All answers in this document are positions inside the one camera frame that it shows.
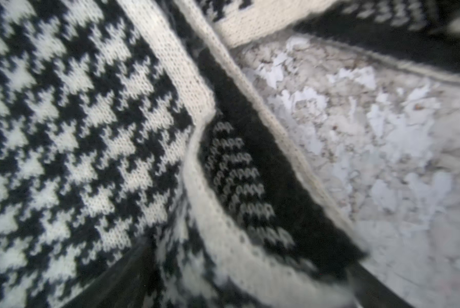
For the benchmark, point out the black white knitted scarf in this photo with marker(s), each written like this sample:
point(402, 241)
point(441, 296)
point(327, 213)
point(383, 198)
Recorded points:
point(122, 120)

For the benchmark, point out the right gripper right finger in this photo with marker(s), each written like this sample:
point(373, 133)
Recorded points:
point(370, 292)

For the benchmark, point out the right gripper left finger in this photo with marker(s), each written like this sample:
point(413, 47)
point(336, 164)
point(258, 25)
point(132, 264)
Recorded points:
point(125, 283)

